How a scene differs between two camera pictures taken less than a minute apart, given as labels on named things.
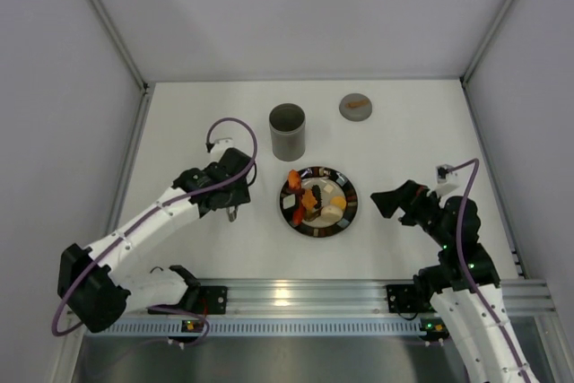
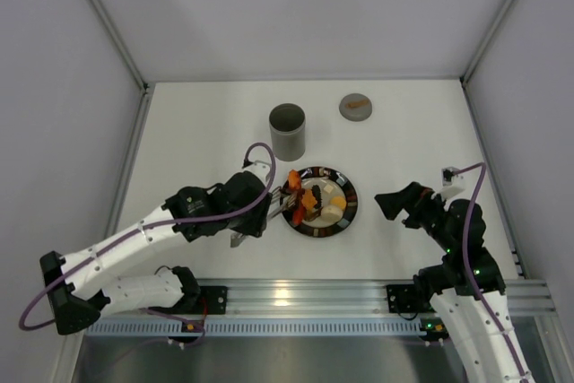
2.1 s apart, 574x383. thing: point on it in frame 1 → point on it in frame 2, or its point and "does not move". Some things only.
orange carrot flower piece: (294, 180) does not move
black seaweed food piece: (317, 193) does not move
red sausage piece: (298, 216) does not move
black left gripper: (238, 196) → (263, 211)
